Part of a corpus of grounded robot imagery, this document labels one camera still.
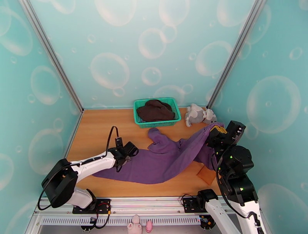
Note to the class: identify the purple trousers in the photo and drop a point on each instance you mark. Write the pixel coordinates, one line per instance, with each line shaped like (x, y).
(156, 163)

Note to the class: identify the brown leather wallet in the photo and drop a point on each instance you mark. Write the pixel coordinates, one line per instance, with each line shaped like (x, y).
(207, 176)

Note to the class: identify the teal plastic basket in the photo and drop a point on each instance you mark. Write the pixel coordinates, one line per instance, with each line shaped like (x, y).
(178, 115)

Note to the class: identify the dark brown trousers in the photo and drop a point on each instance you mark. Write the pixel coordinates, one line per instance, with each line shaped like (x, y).
(155, 110)

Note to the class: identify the grey plush elephant toy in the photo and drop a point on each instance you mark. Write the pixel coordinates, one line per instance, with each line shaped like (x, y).
(197, 115)

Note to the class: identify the pale pink plush bunny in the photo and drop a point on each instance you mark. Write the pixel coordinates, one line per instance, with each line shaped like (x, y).
(136, 226)

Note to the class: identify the small pink plush toy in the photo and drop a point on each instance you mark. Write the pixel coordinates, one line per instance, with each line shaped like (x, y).
(149, 226)

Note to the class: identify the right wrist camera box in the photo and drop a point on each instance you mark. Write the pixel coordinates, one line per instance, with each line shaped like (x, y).
(235, 131)

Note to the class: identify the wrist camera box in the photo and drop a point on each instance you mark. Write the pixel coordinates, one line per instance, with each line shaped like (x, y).
(235, 131)
(119, 142)

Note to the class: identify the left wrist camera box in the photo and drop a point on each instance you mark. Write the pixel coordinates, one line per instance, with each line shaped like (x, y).
(119, 142)

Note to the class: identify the aluminium frame rail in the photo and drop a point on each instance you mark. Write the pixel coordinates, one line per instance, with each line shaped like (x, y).
(149, 203)

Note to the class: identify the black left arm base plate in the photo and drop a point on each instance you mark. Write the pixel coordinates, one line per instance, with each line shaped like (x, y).
(103, 208)

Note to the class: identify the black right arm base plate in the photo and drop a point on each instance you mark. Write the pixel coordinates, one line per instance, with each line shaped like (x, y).
(190, 204)

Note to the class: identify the aluminium corner post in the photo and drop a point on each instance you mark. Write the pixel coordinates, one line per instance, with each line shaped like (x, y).
(235, 54)
(52, 55)

